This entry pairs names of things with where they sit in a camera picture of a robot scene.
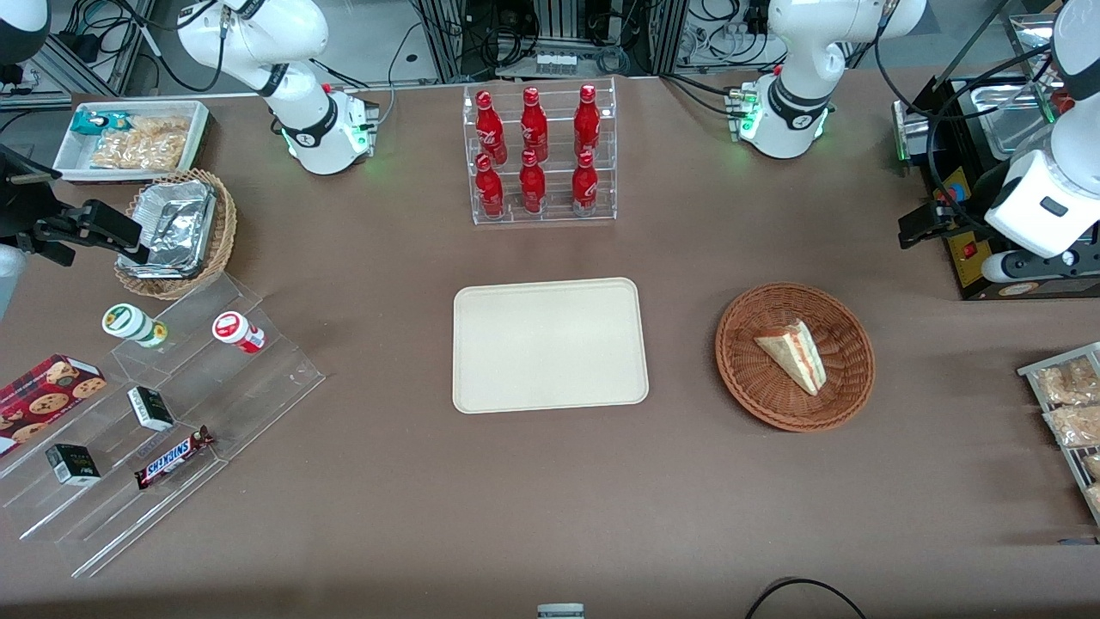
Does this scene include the white rectangular bin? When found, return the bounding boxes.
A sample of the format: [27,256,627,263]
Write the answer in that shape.
[52,100,211,183]

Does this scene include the Snickers chocolate bar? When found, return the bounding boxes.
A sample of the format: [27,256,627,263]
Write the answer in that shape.
[134,426,216,491]

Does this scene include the light tan wicker basket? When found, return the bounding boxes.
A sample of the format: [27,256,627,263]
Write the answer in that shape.
[114,169,238,301]

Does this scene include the green lid white jar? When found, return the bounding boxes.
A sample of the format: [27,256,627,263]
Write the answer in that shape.
[101,303,168,349]

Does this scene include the small black carton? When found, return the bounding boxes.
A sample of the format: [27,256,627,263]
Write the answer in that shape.
[127,386,175,432]
[45,444,101,487]

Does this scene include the aluminium profile frame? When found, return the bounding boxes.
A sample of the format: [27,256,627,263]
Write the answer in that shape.
[411,0,716,83]

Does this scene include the red tartan cookie box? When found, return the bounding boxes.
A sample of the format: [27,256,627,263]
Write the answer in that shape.
[0,353,108,457]

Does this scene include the teal snack packet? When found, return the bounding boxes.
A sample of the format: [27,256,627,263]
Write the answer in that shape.
[70,110,131,138]

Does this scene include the black cable loop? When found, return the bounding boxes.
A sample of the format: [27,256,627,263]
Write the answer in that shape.
[744,578,869,619]

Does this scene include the triangular sandwich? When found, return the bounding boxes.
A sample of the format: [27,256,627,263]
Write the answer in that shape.
[754,319,828,396]

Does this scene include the clear acrylic bottle rack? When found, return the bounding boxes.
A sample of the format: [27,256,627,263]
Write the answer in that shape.
[462,77,618,226]

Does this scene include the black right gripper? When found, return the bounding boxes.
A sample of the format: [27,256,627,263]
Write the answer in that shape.
[0,144,145,268]

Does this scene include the red lid white jar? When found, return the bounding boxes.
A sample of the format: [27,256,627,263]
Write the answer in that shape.
[212,311,266,354]

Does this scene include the clear bag of crisps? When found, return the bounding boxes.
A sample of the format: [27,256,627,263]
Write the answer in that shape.
[89,115,191,171]

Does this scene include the clear acrylic step stand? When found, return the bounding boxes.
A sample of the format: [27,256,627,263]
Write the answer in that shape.
[0,273,326,579]

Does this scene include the tray of snack bags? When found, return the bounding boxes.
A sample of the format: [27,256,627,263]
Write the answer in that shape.
[1017,342,1100,527]

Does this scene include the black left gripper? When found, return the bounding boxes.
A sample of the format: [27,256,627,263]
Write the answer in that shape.
[898,157,1013,251]

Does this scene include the red cola bottle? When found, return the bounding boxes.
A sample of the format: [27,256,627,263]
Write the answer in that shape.
[519,150,547,215]
[475,153,505,219]
[571,150,599,216]
[475,89,508,166]
[521,86,549,164]
[573,83,601,161]

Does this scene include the beige plastic serving tray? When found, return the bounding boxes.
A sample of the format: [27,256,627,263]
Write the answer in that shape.
[453,277,650,415]

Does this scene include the aluminium foil container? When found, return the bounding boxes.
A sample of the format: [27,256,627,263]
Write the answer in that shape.
[116,179,217,279]

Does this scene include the brown wicker basket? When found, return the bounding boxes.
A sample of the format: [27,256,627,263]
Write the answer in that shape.
[715,282,877,432]

